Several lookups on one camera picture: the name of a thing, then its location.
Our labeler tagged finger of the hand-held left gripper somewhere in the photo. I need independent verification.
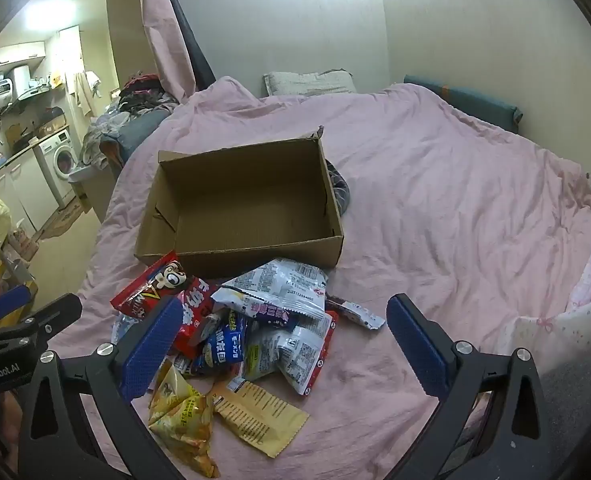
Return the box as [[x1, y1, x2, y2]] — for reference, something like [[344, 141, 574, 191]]
[[0, 284, 32, 322], [0, 292, 84, 361]]

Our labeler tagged white base cabinet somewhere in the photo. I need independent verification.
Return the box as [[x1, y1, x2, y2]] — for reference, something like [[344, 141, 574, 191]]
[[0, 150, 59, 234]]

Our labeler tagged red white-lettered snack packet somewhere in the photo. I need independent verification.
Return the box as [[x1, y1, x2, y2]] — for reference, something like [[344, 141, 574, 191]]
[[174, 280, 226, 361]]

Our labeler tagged pink blanket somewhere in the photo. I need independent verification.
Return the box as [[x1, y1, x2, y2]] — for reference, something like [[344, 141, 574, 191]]
[[45, 77, 591, 480]]

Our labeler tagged patterned floor rug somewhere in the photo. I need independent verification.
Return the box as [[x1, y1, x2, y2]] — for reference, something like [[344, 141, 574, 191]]
[[40, 197, 96, 241]]

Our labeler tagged floral pink bedding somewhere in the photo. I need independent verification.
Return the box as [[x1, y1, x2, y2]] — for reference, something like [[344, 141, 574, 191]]
[[495, 169, 591, 357]]

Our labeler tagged teal cushion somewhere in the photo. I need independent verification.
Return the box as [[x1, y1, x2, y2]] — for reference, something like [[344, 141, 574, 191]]
[[404, 75, 523, 134]]

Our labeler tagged pile of dark clothes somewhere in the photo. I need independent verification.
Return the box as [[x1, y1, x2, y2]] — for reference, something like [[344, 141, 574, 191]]
[[118, 74, 178, 113]]

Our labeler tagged blue-grey folded blanket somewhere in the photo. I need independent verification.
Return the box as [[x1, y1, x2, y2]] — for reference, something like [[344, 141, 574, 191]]
[[100, 109, 172, 167]]

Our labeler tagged small white dark wrapper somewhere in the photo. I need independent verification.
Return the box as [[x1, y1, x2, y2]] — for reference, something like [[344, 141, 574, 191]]
[[325, 296, 386, 331]]

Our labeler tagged white hanging towel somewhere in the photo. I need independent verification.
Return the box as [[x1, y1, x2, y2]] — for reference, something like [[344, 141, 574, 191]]
[[72, 71, 101, 117]]

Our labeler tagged white red-edged snack packet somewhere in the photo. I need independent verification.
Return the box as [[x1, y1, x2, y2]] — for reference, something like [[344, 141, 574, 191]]
[[275, 310, 340, 397]]

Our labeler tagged grey pillow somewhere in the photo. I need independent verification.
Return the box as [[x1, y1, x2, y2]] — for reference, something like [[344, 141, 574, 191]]
[[262, 69, 359, 97]]

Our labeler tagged brown cardboard box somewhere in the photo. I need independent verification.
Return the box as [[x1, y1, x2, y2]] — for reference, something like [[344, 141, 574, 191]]
[[134, 127, 345, 281]]

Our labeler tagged white washing machine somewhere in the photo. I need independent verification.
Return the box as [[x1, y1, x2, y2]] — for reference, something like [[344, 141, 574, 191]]
[[38, 129, 81, 206]]

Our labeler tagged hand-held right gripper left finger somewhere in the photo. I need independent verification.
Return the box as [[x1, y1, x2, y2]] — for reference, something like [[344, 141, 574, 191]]
[[18, 296, 186, 480]]

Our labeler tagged pink curtain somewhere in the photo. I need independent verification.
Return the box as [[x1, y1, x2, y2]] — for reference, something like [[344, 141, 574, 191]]
[[140, 0, 198, 104]]

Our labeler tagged white wall cabinet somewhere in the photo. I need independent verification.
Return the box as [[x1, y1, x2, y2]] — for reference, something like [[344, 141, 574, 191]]
[[0, 41, 46, 70]]

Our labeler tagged yellow snack packet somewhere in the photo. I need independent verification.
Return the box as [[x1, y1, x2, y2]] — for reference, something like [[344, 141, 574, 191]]
[[148, 360, 202, 423], [149, 395, 221, 479]]

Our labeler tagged grey striped cloth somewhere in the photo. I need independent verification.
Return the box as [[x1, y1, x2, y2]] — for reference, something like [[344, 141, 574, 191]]
[[325, 160, 351, 217]]

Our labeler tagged white barcode snack packet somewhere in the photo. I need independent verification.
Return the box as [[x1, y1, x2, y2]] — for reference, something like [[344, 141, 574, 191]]
[[210, 258, 329, 331]]

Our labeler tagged small whitish snack packet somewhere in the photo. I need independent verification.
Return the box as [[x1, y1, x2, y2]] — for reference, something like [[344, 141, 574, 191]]
[[112, 312, 142, 347]]

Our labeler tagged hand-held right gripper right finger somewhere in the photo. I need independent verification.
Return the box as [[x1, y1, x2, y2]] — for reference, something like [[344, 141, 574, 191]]
[[385, 292, 576, 480]]

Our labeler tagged dark drape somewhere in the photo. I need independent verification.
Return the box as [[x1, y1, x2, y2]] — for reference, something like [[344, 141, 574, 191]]
[[155, 0, 217, 89]]

